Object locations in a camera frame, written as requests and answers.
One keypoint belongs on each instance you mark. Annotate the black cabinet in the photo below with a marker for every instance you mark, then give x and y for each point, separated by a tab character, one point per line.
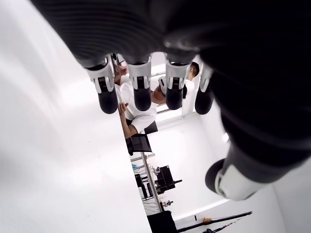
160	223

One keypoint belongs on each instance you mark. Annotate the standing person with black hair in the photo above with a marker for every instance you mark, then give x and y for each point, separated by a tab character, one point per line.
194	70

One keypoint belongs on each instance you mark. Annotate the small orange object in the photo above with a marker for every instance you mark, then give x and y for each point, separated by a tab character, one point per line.
205	219

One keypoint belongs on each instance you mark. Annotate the seated person in white shirt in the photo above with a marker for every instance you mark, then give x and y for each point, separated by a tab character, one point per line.
145	119

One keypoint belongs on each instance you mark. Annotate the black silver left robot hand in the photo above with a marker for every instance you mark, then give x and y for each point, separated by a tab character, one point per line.
243	60

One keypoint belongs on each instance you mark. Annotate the black laptop screen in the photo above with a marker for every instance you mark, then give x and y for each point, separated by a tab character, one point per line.
139	143

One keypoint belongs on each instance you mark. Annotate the black equipment stand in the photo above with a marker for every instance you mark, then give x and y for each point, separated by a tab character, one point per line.
166	177

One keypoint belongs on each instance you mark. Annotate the silver aluminium frame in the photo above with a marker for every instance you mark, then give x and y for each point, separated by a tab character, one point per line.
152	182

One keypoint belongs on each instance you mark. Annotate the long black boom pole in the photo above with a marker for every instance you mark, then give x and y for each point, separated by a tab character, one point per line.
218	218

